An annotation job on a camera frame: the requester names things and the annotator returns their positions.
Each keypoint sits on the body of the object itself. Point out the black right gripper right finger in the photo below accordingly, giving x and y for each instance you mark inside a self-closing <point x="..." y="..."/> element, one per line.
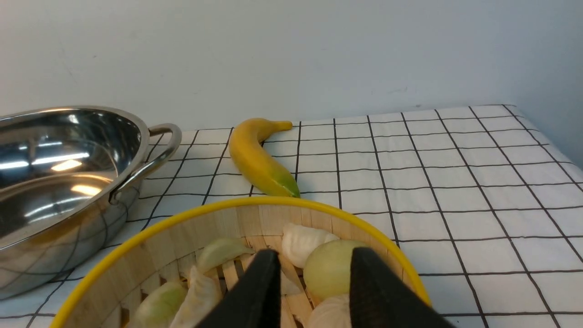
<point x="379" y="299"/>

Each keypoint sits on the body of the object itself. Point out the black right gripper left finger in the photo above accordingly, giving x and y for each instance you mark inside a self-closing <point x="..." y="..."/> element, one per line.
<point x="254" y="301"/>

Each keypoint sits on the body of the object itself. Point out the yellow-rimmed bamboo steamer basket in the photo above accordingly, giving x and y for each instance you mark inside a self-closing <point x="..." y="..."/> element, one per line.
<point x="111" y="293"/>

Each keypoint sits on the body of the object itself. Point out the stainless steel pot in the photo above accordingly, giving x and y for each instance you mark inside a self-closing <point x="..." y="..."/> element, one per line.
<point x="70" y="177"/>

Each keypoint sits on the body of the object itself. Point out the white bun front right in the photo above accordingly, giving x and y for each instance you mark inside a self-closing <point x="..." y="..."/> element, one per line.
<point x="334" y="312"/>

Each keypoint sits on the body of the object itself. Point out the white dumpling front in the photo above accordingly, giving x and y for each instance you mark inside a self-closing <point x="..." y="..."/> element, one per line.
<point x="202" y="296"/>

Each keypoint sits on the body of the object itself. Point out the round pale green bun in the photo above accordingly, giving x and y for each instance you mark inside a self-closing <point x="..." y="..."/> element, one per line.
<point x="327" y="269"/>

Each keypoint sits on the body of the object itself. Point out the pale green dumpling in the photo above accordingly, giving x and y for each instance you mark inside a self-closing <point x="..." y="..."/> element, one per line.
<point x="220" y="251"/>

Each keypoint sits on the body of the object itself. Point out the white pleated dumpling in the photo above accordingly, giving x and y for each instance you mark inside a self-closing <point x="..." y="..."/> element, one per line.
<point x="298" y="242"/>

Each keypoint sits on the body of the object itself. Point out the green-tinted dumpling left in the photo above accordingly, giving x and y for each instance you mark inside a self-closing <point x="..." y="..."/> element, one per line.
<point x="159" y="308"/>

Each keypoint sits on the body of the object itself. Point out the white black-grid tablecloth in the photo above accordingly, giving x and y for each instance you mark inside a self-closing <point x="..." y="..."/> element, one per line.
<point x="488" y="212"/>

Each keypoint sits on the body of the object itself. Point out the yellow banana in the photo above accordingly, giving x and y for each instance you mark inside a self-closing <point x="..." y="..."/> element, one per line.
<point x="257" y="165"/>

